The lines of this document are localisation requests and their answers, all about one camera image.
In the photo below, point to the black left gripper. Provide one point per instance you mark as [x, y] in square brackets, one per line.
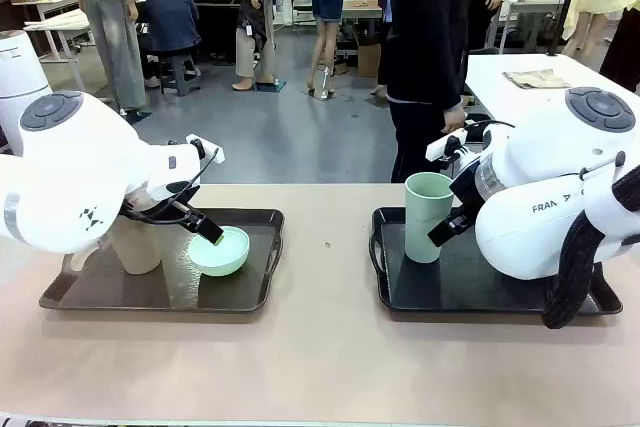
[187, 214]

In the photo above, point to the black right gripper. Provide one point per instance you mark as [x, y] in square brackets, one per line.
[467, 192]

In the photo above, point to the pale green bowl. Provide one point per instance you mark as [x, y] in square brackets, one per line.
[225, 257]

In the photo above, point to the pale green tall cup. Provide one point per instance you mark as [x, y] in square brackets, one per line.
[420, 217]

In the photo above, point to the tan beige tall cup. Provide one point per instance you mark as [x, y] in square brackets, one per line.
[137, 252]

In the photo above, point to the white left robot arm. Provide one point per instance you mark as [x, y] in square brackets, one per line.
[75, 172]

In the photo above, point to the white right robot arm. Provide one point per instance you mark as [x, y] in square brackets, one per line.
[550, 197]

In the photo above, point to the black serving tray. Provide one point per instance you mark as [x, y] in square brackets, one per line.
[450, 287]

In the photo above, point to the dark brown serving tray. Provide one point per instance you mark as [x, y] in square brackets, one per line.
[150, 292]

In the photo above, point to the person left hand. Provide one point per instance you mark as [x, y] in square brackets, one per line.
[454, 119]

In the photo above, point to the white side table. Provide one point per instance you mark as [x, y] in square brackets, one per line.
[525, 102]

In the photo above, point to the grey plastic stool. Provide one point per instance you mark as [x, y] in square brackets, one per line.
[180, 72]

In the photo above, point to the person in dark suit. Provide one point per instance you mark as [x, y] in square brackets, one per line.
[425, 47]

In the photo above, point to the cardboard box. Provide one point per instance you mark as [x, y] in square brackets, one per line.
[369, 61]

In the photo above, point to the mannequin with brown trousers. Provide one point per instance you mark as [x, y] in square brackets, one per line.
[255, 27]

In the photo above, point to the mannequin with grey trousers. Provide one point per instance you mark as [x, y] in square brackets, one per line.
[112, 37]

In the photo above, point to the seated person in blue jacket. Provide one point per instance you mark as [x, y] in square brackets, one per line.
[167, 17]

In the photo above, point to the black office chair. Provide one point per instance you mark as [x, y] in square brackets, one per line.
[301, 2]

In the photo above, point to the black tripod pole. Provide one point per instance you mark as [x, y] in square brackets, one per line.
[565, 2]

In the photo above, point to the white background desk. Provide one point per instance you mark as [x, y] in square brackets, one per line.
[55, 22]

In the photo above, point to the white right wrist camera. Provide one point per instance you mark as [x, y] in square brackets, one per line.
[445, 144]

